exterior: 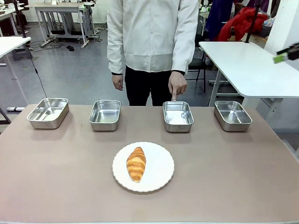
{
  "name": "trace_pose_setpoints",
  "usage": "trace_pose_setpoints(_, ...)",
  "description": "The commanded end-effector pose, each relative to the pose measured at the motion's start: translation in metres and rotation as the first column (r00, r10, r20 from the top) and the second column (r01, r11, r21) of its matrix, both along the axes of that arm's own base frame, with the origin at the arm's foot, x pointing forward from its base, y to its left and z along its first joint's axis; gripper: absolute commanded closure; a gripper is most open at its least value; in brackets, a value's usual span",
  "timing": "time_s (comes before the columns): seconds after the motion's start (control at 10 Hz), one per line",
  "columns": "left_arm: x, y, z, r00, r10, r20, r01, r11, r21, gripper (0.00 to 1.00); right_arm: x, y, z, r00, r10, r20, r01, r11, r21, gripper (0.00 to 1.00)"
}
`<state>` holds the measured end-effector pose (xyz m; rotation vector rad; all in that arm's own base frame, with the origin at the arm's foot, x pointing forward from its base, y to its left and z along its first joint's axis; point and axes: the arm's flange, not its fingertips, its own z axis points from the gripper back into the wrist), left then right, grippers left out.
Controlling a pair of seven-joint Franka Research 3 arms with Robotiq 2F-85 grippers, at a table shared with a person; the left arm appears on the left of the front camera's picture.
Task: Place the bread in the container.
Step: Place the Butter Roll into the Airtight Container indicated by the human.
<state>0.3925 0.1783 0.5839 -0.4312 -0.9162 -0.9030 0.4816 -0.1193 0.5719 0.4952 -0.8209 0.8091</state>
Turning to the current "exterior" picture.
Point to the white power strip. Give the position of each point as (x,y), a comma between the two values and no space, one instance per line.
(15,109)

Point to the black folding chair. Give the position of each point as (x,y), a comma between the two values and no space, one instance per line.
(198,63)

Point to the person's right hand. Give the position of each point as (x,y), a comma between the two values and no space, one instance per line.
(118,81)

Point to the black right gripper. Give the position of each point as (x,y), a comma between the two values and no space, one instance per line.
(294,52)

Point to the dark blue garment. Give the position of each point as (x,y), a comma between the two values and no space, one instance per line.
(217,16)

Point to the person's left hand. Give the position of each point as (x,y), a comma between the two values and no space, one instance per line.
(178,82)

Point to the cream button jacket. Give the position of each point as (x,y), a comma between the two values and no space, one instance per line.
(149,32)

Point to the small white desk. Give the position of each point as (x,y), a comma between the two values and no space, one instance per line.
(9,44)

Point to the black trousers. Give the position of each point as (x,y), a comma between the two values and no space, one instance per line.
(144,86)

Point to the golden croissant bread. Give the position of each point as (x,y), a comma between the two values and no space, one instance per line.
(136,164)

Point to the rectangular steel container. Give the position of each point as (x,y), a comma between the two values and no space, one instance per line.
(47,113)
(232,115)
(178,116)
(105,115)

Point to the black floor pedal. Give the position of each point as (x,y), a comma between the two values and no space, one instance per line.
(70,48)

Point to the black clamp pole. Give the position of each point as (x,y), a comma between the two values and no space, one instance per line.
(253,21)

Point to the black stand pole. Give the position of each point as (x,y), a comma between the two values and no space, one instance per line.
(20,21)

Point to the grey metal workbench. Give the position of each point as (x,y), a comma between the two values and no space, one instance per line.
(60,9)

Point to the white scalloped plate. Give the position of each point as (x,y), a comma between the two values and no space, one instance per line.
(158,168)

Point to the red cloth heap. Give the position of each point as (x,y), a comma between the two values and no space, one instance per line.
(240,23)

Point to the person's right forearm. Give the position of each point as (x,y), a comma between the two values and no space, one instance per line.
(116,59)

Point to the large white side table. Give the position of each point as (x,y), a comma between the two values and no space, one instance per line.
(247,65)

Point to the person's left forearm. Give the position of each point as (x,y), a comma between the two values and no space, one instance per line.
(184,56)

